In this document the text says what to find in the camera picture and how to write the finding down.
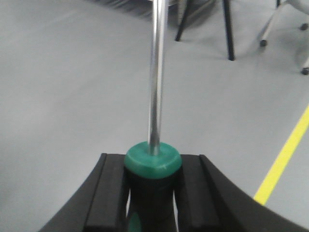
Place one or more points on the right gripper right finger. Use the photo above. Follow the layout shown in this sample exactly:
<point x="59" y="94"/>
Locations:
<point x="207" y="201"/>

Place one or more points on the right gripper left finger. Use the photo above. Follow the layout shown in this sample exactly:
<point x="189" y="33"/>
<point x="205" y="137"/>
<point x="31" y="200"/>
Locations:
<point x="99" y="204"/>

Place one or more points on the green black screwdriver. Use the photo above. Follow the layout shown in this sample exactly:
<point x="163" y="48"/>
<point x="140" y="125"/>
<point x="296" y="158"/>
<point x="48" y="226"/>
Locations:
<point x="152" y="166"/>

